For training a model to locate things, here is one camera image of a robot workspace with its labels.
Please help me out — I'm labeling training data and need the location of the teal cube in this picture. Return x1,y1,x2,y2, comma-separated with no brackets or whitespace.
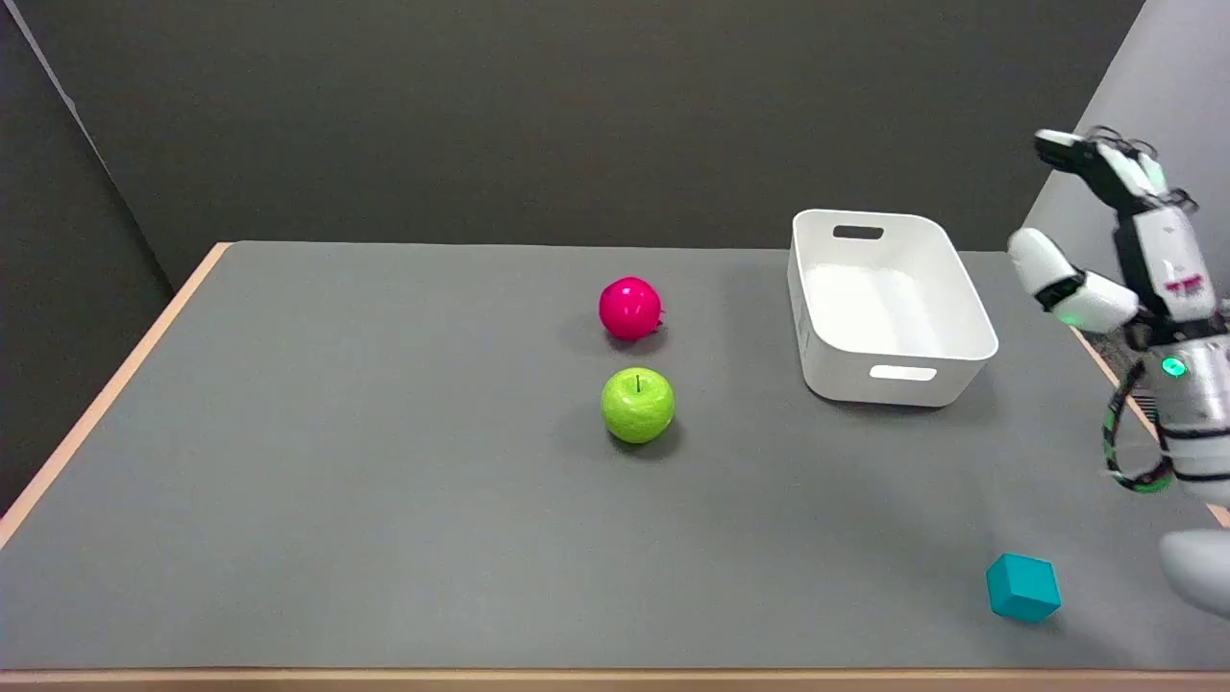
986,553,1063,624

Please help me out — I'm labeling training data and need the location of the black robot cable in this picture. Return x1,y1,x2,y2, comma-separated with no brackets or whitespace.
1101,361,1175,494

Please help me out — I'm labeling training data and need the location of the green apple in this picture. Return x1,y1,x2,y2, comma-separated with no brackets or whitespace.
601,367,677,445

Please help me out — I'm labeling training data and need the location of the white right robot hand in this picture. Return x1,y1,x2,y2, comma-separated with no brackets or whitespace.
1007,127,1220,344

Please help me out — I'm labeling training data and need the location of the red pomegranate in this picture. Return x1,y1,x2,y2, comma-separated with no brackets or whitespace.
598,276,665,341

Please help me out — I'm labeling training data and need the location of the white plastic bin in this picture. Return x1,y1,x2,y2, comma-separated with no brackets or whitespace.
786,209,1000,408

